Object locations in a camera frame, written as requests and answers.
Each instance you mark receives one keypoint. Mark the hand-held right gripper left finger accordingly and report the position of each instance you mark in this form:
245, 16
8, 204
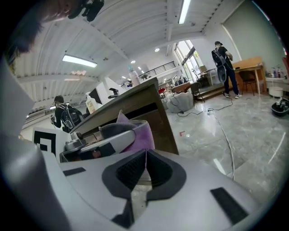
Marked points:
90, 176

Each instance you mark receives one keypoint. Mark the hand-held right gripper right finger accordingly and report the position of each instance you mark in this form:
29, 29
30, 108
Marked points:
198, 180

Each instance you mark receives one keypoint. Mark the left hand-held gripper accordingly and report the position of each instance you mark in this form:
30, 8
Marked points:
45, 142

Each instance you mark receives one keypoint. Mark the purple grey cloth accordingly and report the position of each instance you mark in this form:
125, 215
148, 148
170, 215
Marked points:
142, 135

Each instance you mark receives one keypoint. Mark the dark wooden vanity cabinet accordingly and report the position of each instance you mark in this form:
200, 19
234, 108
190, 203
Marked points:
126, 99

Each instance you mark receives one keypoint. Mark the large cream pump bottle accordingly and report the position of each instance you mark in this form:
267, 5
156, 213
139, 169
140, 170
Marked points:
90, 106

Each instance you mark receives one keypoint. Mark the black faucet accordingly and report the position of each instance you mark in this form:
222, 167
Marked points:
113, 92

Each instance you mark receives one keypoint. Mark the grey beanbag sofa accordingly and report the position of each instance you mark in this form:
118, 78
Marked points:
180, 101

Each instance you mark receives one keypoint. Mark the black balcony railing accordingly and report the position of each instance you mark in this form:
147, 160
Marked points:
162, 67

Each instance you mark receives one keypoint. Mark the long ceiling light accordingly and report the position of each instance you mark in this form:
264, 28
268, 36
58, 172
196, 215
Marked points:
79, 61
184, 11

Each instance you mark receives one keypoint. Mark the dark chair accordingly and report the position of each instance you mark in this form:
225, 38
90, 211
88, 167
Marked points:
196, 88

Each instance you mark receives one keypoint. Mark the black round basin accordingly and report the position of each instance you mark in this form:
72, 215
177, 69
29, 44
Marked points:
281, 109

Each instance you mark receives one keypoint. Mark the wooden table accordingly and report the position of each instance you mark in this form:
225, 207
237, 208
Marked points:
248, 64

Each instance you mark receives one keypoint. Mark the person's head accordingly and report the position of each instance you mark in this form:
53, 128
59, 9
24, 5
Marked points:
56, 11

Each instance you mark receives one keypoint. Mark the black head-mounted camera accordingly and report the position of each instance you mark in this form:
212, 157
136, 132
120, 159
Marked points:
94, 9

